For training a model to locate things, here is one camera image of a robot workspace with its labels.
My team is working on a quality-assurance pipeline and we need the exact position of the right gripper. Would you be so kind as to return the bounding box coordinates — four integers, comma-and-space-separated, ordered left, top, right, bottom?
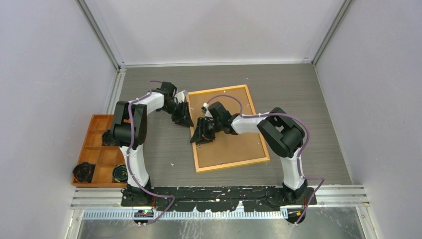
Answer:
190, 118, 222, 146

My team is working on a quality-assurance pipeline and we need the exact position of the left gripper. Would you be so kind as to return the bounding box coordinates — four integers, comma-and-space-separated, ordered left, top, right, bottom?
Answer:
161, 101, 194, 128

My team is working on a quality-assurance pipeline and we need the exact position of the brown backing board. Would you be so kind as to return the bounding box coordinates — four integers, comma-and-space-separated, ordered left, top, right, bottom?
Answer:
188, 87, 267, 169

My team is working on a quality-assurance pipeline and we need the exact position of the yellow wooden picture frame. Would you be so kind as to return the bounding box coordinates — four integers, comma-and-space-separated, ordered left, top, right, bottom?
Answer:
186, 84, 271, 173

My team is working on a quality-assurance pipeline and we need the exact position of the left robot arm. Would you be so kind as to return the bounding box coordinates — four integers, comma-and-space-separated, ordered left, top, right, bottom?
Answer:
110, 82, 193, 206

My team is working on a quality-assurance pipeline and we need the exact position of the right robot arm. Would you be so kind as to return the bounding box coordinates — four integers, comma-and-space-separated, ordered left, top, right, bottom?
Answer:
190, 102, 308, 205

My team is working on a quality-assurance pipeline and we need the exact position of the black coil in tray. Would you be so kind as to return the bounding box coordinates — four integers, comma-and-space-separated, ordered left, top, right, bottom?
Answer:
102, 129, 116, 146

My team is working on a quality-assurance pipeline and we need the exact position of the black yellow coil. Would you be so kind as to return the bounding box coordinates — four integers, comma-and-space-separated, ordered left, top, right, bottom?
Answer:
112, 164, 128, 183

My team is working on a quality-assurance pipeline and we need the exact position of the orange compartment tray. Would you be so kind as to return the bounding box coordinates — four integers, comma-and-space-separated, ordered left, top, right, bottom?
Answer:
71, 115, 127, 188

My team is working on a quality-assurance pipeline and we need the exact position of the black coil outside tray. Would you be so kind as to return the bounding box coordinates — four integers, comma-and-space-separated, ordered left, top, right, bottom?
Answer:
72, 162, 96, 183

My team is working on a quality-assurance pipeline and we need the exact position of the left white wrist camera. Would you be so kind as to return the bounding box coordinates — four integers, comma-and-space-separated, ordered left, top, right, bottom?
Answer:
174, 90, 188, 104

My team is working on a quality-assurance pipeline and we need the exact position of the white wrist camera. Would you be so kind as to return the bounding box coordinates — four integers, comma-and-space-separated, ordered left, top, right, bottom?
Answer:
174, 90, 188, 104
201, 103, 213, 118

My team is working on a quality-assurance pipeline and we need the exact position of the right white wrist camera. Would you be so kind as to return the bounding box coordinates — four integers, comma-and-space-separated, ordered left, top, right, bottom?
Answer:
201, 103, 213, 118

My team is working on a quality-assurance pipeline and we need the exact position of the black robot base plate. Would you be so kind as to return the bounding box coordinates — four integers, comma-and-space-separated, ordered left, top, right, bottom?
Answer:
121, 186, 317, 212

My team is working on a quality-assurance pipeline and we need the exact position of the aluminium front rail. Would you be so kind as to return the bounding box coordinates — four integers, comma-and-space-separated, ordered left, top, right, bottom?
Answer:
70, 185, 370, 220

